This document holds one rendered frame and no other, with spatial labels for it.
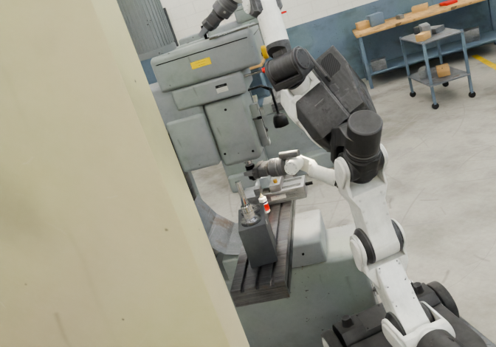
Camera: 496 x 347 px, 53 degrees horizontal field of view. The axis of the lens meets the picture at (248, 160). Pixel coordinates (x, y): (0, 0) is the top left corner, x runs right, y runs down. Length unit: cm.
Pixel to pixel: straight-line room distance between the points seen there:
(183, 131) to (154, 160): 179
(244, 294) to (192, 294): 153
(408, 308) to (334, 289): 58
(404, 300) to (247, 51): 117
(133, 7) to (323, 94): 91
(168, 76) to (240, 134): 41
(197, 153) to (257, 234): 49
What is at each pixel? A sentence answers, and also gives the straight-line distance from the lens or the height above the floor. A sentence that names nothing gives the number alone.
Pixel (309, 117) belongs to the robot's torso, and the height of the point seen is 154.
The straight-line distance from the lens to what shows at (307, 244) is 238.
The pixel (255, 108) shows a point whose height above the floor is 153.
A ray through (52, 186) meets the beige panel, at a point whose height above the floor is 192.
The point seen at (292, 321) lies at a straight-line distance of 266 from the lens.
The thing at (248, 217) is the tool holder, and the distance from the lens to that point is 209.
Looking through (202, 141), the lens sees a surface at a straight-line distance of 227.
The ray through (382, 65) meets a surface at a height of 30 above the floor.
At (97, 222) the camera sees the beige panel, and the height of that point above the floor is 187.
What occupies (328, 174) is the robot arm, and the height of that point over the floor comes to 117.
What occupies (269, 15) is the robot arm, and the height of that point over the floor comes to 193.
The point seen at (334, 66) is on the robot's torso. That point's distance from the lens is 192.
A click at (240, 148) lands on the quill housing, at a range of 227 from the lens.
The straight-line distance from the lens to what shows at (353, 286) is 252.
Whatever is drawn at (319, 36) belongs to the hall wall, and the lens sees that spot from 877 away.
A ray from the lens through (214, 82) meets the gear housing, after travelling 218.
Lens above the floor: 204
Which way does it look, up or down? 18 degrees down
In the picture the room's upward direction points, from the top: 19 degrees counter-clockwise
